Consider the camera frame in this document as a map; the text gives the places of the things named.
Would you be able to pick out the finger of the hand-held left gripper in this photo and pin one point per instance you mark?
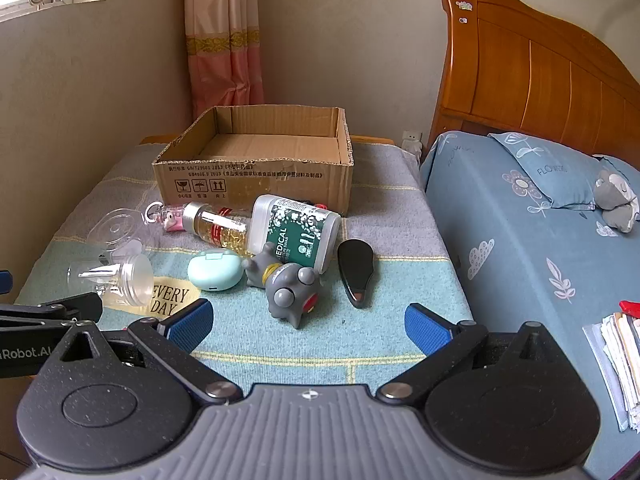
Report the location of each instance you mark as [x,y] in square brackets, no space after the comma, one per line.
[4,282]
[60,307]

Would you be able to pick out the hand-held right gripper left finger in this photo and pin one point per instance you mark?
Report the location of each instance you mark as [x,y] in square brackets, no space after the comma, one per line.
[192,319]

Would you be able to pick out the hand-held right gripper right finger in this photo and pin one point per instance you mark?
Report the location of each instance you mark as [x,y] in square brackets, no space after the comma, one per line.
[425,329]

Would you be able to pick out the clear plastic cup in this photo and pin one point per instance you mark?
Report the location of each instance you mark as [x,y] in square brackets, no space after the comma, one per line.
[92,276]

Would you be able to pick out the mint green earbud case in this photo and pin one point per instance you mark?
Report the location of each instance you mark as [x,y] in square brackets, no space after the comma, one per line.
[215,270]

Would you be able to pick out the frosted plastic cup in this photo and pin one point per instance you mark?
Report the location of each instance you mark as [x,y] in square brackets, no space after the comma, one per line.
[136,280]

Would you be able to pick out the glass bottle with gold pins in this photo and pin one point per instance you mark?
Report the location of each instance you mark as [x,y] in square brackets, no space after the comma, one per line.
[225,230]

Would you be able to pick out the clear plastic round container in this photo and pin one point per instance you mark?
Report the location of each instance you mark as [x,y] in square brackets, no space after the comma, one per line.
[112,225]

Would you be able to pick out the grey toy figure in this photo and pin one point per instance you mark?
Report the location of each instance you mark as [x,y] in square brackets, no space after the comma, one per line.
[287,292]

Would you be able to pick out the white bottle green label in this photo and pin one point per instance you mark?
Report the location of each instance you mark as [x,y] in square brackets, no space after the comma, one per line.
[300,230]

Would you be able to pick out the cardboard box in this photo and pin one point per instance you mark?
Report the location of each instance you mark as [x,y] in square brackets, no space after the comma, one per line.
[250,185]

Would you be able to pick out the blue floral bed sheet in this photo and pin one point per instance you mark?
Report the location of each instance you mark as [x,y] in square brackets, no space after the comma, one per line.
[500,260]

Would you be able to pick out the striped grey teal blanket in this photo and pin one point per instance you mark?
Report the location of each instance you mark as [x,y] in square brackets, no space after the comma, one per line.
[300,350]

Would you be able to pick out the stack of papers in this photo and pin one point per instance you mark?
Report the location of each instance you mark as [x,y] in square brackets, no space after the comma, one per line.
[620,360]

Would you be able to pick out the blue floral pillow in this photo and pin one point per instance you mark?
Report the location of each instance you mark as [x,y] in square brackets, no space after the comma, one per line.
[550,170]

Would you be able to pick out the red plastic object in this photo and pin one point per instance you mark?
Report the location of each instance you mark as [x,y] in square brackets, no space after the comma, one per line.
[631,308]

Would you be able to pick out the grey plush toy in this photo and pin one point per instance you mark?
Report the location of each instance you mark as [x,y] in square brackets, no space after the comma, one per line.
[617,200]

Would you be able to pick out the wooden bed headboard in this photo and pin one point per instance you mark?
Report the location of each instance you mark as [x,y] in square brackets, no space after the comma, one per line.
[525,70]

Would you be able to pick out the pink curtain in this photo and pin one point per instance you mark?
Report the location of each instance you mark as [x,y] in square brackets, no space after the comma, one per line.
[220,35]

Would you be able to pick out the large white headboard sticker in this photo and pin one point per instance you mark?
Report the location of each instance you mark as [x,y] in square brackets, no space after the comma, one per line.
[465,5]

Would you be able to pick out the white wall plug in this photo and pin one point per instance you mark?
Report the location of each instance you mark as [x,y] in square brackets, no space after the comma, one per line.
[412,142]

